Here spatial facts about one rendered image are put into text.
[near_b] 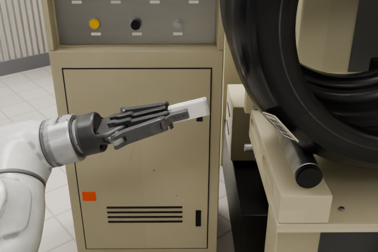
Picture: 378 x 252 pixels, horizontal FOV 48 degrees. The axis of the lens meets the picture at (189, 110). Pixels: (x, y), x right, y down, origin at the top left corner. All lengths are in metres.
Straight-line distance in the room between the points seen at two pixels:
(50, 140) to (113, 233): 0.99
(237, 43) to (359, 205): 0.40
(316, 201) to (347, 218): 0.08
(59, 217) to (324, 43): 1.51
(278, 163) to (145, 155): 0.76
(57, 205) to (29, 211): 1.49
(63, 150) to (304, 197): 0.42
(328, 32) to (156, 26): 0.57
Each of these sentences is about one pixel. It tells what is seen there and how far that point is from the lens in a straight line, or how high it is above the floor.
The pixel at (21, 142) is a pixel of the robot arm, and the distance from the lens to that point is 0.79.
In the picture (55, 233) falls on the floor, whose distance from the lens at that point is 2.06.
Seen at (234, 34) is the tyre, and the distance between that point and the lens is 0.64.
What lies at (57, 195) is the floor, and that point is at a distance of 2.29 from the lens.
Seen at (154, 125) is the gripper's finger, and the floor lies 0.96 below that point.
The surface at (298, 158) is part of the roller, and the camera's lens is 0.74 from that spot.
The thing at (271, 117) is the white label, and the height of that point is 1.01.
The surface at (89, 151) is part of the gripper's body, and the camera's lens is 0.78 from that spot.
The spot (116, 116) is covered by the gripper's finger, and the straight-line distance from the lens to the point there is 0.78.
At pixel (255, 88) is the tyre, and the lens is 0.66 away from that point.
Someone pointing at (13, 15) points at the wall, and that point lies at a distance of 3.98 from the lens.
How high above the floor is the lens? 1.30
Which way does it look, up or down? 25 degrees down
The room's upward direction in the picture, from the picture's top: straight up
